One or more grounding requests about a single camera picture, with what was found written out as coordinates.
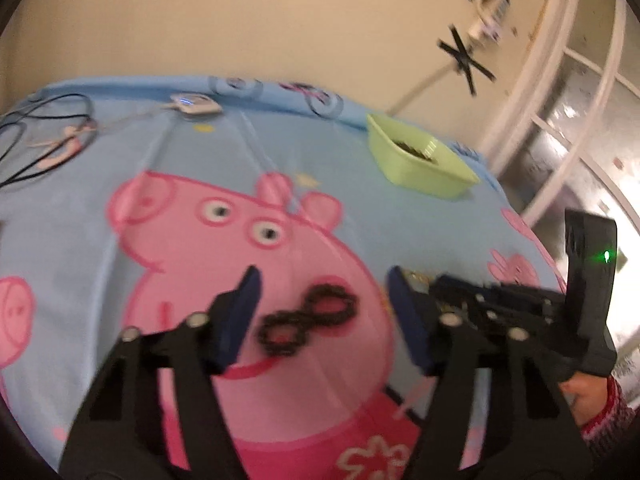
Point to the person's right forearm checkered sleeve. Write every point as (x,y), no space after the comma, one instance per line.
(612,410)

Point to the blue cartoon pig blanket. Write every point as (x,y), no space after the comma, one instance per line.
(150,240)

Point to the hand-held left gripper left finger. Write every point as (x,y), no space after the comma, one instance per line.
(240,320)

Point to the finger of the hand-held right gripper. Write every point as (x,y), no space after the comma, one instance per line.
(460,304)
(457,284)

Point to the green plastic bowl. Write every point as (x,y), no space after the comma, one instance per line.
(415,175)

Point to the white power adapter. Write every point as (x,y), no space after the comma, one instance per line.
(487,22)

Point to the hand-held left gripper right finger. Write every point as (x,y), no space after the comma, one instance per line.
(407,320)

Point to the person's right hand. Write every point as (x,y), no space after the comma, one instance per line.
(587,395)

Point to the pile of gold jewelry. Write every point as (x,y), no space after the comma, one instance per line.
(419,276)

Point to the white window frame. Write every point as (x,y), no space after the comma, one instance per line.
(555,85)

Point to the white controller with blue light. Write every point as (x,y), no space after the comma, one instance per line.
(195,105)

